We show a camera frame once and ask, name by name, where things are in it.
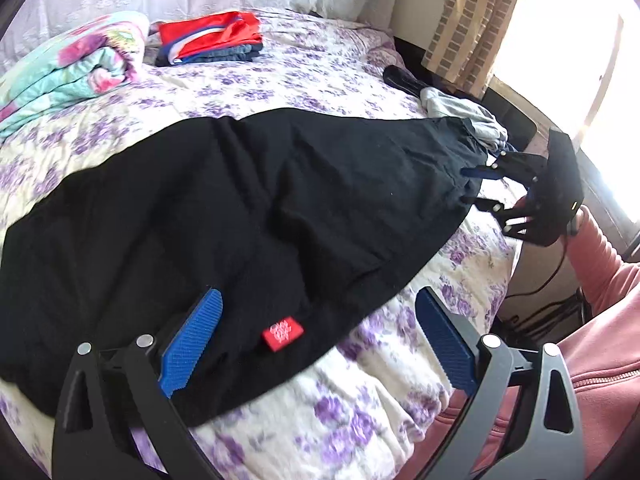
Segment grey garment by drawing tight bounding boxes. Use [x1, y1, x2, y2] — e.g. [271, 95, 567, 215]
[420, 87, 508, 153]

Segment person's right hand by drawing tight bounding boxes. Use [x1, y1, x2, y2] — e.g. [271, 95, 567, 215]
[515, 196, 535, 227]

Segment folded floral blanket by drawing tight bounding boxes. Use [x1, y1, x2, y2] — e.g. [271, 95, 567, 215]
[0, 10, 151, 141]

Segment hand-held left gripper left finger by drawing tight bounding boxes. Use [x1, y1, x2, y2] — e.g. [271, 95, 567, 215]
[51, 287, 223, 480]

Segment brick pattern curtain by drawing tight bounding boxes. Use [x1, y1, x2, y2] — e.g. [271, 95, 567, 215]
[425, 0, 526, 96]

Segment folded blue jeans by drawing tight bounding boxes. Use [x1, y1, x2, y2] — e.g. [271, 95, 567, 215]
[155, 42, 264, 67]

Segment purple floral bed sheet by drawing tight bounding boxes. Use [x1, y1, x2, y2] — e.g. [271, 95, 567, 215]
[0, 7, 526, 480]

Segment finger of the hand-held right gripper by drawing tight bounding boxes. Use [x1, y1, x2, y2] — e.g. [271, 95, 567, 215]
[462, 195, 538, 242]
[460, 152, 547, 186]

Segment black pants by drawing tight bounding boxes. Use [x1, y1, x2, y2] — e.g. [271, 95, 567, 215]
[0, 107, 493, 426]

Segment person's right forearm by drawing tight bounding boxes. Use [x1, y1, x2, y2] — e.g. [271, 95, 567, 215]
[565, 205, 640, 311]

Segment black cable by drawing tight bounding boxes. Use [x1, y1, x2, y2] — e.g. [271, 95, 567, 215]
[500, 240, 571, 298]

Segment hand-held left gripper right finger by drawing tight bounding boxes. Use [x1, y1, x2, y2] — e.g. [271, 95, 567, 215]
[415, 287, 588, 480]

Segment folded red garment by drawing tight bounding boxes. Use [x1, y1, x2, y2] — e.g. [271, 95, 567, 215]
[157, 11, 263, 58]

